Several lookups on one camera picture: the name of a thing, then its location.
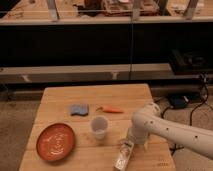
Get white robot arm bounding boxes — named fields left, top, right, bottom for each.
left=127, top=103, right=213, bottom=160

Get grey metal shelf rail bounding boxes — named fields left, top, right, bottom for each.
left=0, top=63, right=174, bottom=84

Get black power cable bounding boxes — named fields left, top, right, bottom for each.
left=153, top=74, right=210, bottom=156

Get orange toy carrot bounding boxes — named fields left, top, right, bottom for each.
left=96, top=106, right=124, bottom=113

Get blue sponge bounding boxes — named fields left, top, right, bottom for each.
left=70, top=104, right=89, bottom=116

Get wooden table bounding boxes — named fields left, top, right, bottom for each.
left=18, top=83, right=176, bottom=171

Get translucent plastic cup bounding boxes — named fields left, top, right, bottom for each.
left=90, top=116, right=108, bottom=140

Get black box on shelf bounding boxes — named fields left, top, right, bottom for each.
left=169, top=49, right=213, bottom=75

